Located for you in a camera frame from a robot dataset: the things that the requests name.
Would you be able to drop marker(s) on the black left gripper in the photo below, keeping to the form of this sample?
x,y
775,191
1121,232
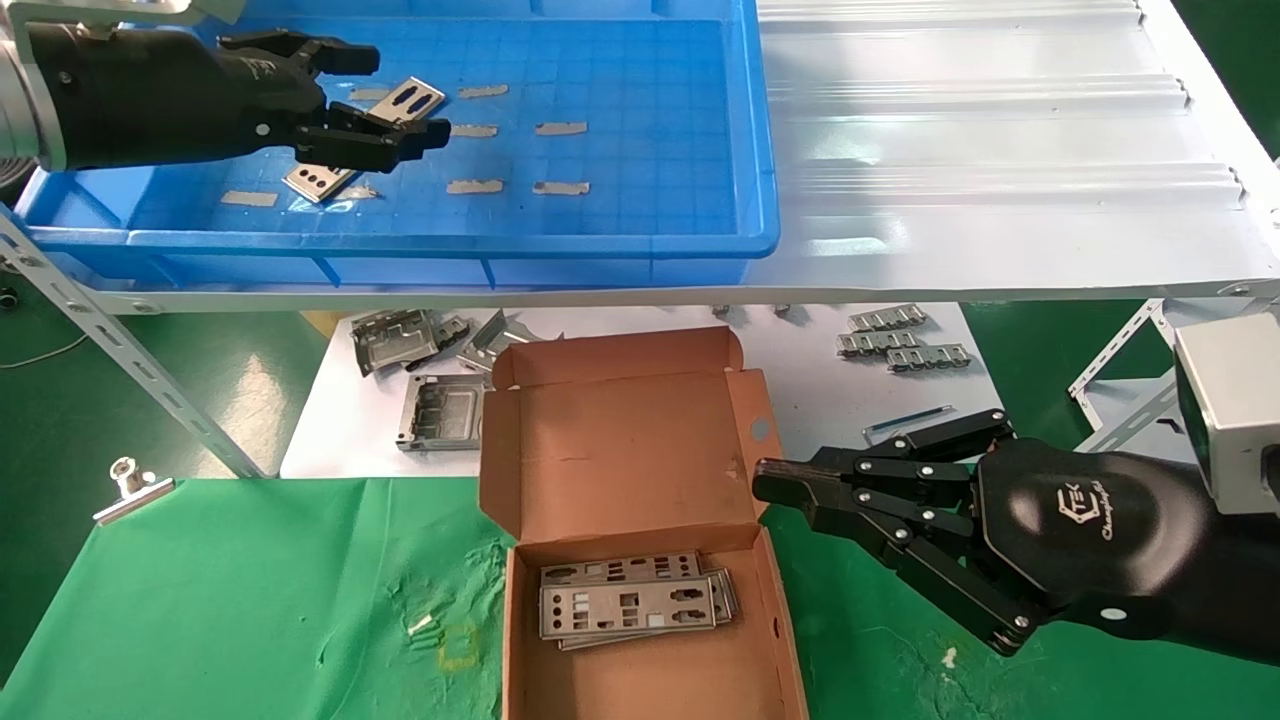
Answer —
x,y
160,95

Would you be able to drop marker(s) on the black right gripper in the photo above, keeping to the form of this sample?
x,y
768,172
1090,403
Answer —
x,y
1100,530

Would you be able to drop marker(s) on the silver metal I/O shield plate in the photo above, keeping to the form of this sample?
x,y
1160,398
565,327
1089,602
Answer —
x,y
650,576
660,627
342,176
728,595

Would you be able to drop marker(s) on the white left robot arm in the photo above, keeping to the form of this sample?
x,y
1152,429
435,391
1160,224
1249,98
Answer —
x,y
20,100

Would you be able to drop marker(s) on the blue plastic tray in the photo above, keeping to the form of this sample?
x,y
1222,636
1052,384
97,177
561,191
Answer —
x,y
640,150

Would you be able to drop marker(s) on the brown cardboard box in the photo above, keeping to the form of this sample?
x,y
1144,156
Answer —
x,y
620,450

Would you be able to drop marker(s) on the grey tape piece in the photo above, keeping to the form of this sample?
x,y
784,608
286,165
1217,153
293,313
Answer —
x,y
483,91
474,186
362,192
475,130
560,128
561,188
368,94
249,198

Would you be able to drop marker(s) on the thin dark blue rod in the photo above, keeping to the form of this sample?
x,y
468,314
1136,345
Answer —
x,y
908,421

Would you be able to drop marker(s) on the clear film patch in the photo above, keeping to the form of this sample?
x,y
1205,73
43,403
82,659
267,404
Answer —
x,y
330,205

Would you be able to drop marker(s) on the notched grey metal strip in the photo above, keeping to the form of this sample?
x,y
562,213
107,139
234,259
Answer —
x,y
885,318
930,357
878,342

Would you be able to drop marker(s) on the white perforated shelf brace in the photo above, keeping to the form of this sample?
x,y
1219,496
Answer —
x,y
1140,415
1120,350

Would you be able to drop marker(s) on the small grey metal part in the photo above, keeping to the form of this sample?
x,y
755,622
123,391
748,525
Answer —
x,y
452,330

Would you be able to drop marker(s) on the folded grey metal part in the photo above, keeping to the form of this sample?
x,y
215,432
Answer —
x,y
495,335

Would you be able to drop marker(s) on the white perforated shelf upright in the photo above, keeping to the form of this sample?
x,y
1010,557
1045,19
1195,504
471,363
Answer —
x,y
110,335

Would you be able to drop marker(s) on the grey spiral coil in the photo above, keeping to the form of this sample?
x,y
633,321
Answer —
x,y
15,185

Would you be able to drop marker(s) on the white metal shelf board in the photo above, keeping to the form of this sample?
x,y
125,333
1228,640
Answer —
x,y
1000,150

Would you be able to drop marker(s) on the silver binder clip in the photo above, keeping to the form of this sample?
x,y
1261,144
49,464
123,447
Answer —
x,y
130,490

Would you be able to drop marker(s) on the small white paper scrap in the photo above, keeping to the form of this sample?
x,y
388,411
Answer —
x,y
421,624

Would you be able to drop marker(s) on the green cloth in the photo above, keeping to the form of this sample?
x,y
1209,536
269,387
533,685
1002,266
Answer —
x,y
250,600

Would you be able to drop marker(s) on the large grey metal bracket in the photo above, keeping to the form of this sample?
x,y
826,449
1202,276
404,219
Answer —
x,y
395,345

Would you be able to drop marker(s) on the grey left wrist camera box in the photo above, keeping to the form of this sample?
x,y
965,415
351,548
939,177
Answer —
x,y
100,8

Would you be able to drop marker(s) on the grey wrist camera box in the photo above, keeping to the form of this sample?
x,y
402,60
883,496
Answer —
x,y
1235,400
100,8

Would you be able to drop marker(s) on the square grey metal frame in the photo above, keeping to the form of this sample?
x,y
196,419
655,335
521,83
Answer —
x,y
440,412

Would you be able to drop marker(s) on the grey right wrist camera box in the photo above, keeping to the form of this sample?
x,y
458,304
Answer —
x,y
1235,400

